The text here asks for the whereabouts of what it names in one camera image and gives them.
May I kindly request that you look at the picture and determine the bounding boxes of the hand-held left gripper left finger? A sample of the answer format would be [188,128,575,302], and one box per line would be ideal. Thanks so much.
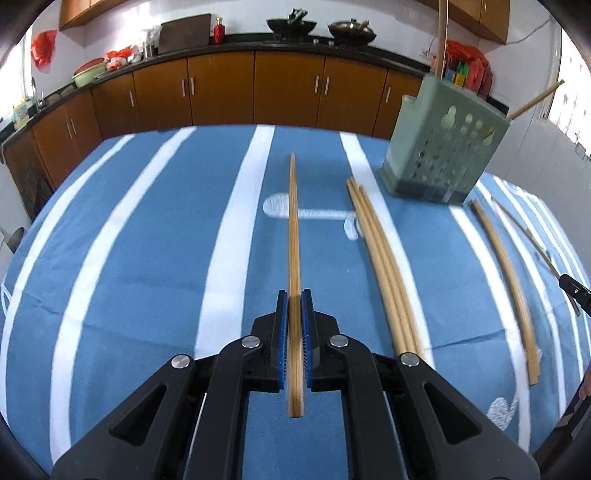
[51,290,290,480]

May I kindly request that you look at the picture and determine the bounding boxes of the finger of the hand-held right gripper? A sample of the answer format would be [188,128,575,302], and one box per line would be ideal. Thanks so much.
[558,273,591,319]

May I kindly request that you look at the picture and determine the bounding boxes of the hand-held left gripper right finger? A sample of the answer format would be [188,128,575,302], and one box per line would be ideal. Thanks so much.
[300,289,541,480]

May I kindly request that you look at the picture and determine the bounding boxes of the dark wooden chopstick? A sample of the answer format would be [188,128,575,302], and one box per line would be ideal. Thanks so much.
[491,196,581,318]

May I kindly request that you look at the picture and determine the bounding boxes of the green perforated utensil holder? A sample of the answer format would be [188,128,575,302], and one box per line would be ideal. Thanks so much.
[379,75,512,207]

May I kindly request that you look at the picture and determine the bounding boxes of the blue white striped tablecloth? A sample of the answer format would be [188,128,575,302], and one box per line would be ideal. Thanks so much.
[0,124,591,480]

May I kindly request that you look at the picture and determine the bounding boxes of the barred kitchen window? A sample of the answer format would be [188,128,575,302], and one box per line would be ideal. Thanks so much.
[540,23,591,160]

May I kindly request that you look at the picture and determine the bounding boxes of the large red bottle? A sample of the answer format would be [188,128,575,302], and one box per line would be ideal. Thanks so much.
[466,60,484,94]

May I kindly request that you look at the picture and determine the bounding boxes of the brown lower kitchen cabinets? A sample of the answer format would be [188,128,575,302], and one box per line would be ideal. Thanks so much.
[0,50,424,217]

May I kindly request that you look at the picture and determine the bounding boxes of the brown kitchen cabinets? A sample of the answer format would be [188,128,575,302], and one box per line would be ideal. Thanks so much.
[59,0,512,45]
[0,50,424,217]

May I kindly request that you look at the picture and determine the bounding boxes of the red bag over bottles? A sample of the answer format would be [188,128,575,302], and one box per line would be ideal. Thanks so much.
[445,40,489,64]

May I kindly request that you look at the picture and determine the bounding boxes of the black kitchen countertop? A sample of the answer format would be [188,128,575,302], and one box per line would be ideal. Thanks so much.
[0,34,437,144]

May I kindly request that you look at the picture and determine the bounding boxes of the black gas stove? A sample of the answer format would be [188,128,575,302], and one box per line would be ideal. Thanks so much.
[272,36,338,48]

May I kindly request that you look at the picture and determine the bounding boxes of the wok with lid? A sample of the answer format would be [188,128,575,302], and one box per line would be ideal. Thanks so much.
[327,17,378,45]

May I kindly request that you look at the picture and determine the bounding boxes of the black wok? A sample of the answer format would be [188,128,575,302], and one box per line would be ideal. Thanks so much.
[266,8,318,36]

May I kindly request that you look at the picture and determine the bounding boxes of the dark brown cutting board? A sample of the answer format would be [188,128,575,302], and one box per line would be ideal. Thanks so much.
[157,14,212,55]

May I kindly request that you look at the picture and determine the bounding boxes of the metal cup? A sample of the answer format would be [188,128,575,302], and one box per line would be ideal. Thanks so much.
[141,28,160,59]

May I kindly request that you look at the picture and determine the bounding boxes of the red bag beside basin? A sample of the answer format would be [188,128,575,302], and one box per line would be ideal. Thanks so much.
[105,45,142,64]

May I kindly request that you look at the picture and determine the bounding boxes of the green basin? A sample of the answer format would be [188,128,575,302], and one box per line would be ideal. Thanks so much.
[72,58,108,89]

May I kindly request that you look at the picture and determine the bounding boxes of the metal faucet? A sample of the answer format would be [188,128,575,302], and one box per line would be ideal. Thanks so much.
[30,78,48,110]

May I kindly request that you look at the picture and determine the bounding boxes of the hanging red plastic bag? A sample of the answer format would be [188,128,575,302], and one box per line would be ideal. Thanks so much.
[30,30,59,71]

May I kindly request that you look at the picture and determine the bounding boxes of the brown upper kitchen cabinets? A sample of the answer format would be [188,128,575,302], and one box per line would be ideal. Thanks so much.
[59,0,512,45]

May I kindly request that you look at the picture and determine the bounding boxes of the white wall cable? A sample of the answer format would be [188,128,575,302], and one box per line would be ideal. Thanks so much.
[507,17,557,47]

